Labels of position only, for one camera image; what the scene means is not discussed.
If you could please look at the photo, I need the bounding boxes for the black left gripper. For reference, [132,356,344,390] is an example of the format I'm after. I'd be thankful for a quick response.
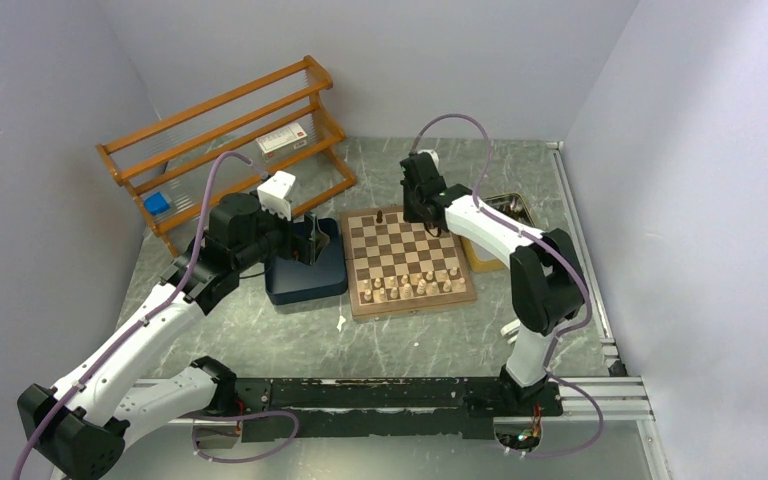
[234,197,328,271]

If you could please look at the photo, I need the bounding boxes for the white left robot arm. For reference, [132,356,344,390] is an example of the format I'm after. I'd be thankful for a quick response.
[12,191,329,479]

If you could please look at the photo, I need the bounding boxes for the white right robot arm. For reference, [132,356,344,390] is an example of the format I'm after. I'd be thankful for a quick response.
[399,151,593,414]

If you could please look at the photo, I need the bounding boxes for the wooden chess board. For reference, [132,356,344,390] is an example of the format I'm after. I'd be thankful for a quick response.
[339,206,477,321]

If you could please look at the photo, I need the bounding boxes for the light chess pieces row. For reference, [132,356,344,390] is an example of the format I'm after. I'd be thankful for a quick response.
[354,267,473,306]

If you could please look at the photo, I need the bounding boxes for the blue metal tin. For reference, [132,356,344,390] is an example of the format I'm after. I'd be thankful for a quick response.
[264,218,348,306]

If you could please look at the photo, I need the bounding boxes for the white red box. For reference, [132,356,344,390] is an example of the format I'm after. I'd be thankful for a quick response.
[256,122,309,162]

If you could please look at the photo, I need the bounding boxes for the orange wooden rack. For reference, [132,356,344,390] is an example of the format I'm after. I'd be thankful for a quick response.
[96,55,357,255]

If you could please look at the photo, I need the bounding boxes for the blue small object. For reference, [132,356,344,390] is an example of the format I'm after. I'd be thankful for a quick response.
[143,192,171,216]

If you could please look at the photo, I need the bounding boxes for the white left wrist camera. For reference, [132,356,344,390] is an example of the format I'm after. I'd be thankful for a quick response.
[256,171,296,220]

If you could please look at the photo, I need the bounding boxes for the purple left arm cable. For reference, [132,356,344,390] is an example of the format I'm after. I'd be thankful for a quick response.
[10,150,300,480]

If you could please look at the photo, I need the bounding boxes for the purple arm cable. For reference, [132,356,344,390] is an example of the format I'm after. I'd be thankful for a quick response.
[10,150,300,480]
[412,113,606,460]

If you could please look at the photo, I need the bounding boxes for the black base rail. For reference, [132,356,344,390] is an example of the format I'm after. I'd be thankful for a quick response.
[200,376,564,440]

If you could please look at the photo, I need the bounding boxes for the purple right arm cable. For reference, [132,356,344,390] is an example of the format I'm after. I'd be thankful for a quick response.
[412,113,606,460]

